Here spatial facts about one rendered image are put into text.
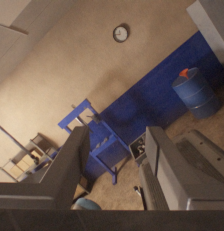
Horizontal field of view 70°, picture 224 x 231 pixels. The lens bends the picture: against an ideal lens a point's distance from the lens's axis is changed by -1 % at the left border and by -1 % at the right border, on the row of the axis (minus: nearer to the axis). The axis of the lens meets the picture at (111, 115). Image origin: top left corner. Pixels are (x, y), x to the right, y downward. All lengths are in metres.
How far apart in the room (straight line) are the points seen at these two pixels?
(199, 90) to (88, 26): 2.57
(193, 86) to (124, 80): 1.45
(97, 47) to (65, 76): 0.95
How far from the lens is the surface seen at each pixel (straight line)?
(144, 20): 3.90
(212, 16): 3.75
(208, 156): 0.94
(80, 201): 0.72
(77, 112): 3.45
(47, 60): 4.03
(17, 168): 4.80
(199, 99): 3.49
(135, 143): 3.39
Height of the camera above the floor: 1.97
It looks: 13 degrees down
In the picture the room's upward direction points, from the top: 42 degrees counter-clockwise
